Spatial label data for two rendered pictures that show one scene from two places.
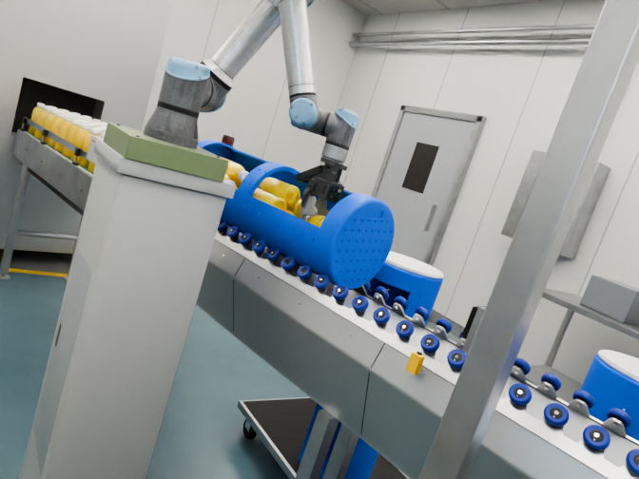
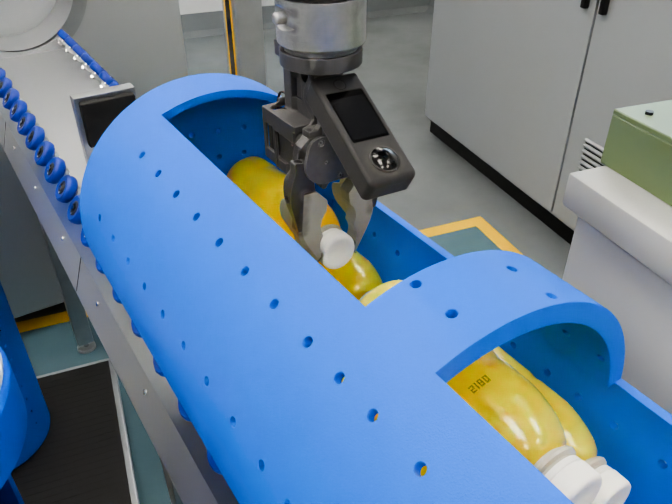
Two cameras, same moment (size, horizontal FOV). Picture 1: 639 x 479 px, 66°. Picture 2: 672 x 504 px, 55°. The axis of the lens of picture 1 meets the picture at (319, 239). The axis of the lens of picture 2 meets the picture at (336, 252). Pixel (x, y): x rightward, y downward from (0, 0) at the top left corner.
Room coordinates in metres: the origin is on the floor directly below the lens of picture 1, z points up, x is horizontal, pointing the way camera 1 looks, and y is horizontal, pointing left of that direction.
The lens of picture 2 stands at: (2.03, 0.20, 1.47)
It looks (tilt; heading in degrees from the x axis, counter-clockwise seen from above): 35 degrees down; 196
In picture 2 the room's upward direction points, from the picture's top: straight up
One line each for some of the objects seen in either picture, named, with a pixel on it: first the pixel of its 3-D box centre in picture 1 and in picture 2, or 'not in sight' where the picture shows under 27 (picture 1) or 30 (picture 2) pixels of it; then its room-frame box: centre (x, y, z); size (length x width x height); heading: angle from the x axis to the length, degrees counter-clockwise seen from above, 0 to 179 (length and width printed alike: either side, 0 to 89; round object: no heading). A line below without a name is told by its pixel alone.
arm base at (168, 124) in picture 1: (174, 124); not in sight; (1.40, 0.49, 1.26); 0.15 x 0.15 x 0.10
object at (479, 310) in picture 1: (476, 335); (113, 136); (1.16, -0.44, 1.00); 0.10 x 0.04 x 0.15; 139
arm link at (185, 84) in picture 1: (185, 84); not in sight; (1.41, 0.49, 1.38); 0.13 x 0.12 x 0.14; 176
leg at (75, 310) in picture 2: not in sight; (64, 270); (0.75, -1.01, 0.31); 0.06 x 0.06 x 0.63; 49
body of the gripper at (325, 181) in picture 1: (327, 180); (317, 110); (1.49, 0.03, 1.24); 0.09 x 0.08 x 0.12; 49
